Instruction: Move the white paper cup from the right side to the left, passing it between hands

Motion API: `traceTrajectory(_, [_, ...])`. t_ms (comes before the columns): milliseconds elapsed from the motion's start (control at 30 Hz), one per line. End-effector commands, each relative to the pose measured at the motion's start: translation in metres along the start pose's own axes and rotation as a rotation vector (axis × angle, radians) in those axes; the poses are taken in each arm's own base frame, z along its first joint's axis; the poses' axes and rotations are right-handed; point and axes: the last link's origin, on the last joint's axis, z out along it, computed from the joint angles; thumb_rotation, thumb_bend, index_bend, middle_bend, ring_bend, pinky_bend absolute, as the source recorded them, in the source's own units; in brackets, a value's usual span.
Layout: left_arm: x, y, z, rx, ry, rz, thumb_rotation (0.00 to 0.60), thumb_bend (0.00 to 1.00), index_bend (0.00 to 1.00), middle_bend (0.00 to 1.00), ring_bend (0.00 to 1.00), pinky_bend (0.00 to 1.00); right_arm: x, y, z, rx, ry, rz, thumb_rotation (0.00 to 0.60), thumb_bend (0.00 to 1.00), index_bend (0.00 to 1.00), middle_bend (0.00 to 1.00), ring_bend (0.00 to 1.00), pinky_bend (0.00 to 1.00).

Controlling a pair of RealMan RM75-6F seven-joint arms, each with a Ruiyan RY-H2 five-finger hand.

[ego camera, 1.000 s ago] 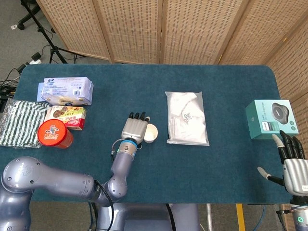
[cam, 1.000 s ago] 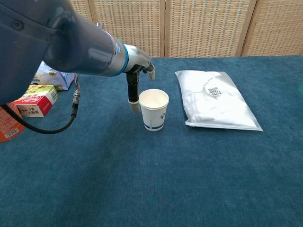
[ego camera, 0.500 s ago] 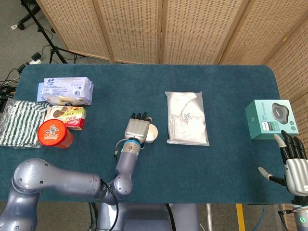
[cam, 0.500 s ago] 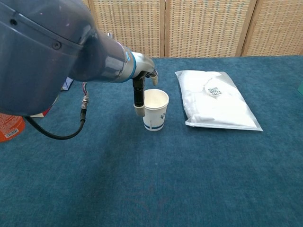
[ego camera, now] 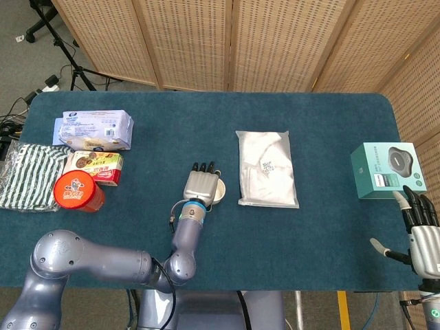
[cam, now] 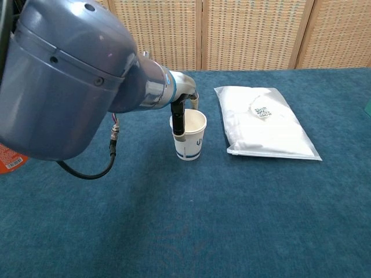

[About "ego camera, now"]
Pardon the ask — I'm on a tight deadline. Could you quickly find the teal speaker product box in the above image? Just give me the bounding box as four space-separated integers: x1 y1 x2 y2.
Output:
349 142 428 200

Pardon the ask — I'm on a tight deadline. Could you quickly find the white garment in clear bag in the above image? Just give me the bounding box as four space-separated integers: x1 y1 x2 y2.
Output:
235 129 300 209

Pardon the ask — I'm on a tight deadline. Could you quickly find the white power strip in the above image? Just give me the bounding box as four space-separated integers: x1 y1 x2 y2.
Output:
36 74 61 94

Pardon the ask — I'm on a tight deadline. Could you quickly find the black floor cable bundle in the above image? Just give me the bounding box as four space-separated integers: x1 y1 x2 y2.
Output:
0 91 37 162

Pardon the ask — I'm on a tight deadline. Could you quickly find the blue hanging cable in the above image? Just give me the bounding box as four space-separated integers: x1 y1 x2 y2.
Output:
125 289 138 330

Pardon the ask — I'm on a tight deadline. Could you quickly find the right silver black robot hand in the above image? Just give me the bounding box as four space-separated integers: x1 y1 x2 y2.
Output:
369 185 440 278

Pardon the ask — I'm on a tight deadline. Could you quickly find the white blue tissue pack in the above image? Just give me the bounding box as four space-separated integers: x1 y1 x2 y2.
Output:
52 109 135 151

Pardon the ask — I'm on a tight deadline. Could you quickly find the small white paper cup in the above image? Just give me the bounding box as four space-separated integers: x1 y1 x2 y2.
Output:
209 178 227 206

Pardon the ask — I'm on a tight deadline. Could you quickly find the silver metal table leg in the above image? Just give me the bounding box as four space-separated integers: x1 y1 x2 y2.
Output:
294 291 305 330

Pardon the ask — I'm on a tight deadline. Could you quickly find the dark teal table mat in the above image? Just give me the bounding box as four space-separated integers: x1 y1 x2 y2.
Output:
0 89 437 292

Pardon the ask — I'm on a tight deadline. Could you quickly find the black tripod stand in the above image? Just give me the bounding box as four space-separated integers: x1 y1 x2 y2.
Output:
29 0 123 92

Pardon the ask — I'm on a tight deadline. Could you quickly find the orange lidded snack canister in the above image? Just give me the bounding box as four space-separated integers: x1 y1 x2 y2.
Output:
53 170 107 213

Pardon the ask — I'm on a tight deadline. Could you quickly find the black office chair base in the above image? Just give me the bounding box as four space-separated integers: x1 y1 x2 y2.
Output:
25 0 59 44

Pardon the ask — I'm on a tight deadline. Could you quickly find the red green food box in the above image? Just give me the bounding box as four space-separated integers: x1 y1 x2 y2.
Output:
63 150 124 187

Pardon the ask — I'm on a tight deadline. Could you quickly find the green white striped cloth bag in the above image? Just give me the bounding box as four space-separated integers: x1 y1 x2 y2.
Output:
0 139 75 211

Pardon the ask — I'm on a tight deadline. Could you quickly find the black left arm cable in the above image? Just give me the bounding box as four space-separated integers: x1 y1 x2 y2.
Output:
151 257 177 330

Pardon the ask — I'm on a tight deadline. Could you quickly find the grey-blue robot torso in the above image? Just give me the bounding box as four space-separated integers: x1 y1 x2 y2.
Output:
137 289 286 330

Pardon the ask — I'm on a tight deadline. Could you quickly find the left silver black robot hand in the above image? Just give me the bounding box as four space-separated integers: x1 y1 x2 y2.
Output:
181 160 223 204

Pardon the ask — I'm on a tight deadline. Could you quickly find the wooden rattan folding screen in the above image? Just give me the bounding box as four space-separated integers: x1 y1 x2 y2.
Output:
51 0 440 330

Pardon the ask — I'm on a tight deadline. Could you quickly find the black torso cable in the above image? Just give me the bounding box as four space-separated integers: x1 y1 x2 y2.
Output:
235 291 254 330

